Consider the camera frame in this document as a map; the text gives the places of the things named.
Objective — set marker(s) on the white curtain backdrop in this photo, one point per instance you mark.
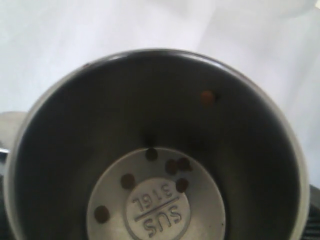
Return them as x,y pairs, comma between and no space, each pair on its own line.
276,43

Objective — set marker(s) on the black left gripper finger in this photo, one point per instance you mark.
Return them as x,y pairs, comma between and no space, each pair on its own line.
312,227

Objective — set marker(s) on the steel mug with kibble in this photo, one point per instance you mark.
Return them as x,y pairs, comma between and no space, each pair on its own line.
155,144

